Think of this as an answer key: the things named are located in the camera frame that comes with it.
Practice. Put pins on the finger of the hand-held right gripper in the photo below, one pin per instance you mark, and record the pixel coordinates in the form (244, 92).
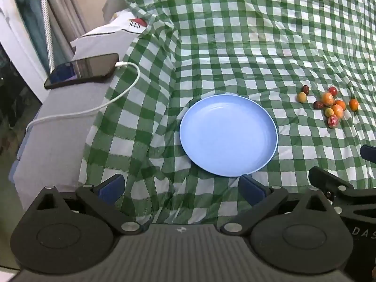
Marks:
(369, 153)
(323, 177)

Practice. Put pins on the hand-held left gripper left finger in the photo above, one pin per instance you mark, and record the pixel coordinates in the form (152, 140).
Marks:
(111, 189)

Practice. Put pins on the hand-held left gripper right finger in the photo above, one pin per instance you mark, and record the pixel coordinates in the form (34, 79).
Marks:
(252, 191)

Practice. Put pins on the orange mandarin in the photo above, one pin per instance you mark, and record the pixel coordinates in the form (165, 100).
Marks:
(353, 104)
(341, 104)
(337, 112)

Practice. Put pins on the yellow longan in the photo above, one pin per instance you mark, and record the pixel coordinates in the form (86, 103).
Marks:
(302, 97)
(328, 112)

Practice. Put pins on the blue plate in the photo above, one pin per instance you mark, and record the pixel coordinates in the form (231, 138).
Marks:
(229, 135)

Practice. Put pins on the plastic-wrapped mandarin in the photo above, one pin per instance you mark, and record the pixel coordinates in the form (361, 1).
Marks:
(327, 98)

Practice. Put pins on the dark red jujube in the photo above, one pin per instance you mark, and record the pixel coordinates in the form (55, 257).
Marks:
(318, 105)
(306, 90)

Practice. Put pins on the grey bed mattress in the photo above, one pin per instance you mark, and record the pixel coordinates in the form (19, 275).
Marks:
(61, 141)

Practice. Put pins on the black smartphone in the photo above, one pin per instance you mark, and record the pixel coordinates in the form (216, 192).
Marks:
(82, 70)

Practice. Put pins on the green checkered cloth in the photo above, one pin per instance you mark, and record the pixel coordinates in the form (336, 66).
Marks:
(249, 35)

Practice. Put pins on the white printed pillow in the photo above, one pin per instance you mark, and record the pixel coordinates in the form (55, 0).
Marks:
(117, 26)

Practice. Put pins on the patterned pole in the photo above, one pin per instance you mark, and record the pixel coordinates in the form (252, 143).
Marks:
(48, 35)

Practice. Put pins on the grey pillow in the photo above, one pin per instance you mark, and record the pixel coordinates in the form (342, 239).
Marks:
(113, 3)

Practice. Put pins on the grey curtain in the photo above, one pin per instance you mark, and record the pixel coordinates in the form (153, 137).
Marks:
(67, 6)

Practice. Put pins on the teal curtain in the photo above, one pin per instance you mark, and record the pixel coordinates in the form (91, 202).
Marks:
(29, 14)

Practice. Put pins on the white window frame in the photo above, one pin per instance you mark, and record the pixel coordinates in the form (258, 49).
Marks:
(17, 50)

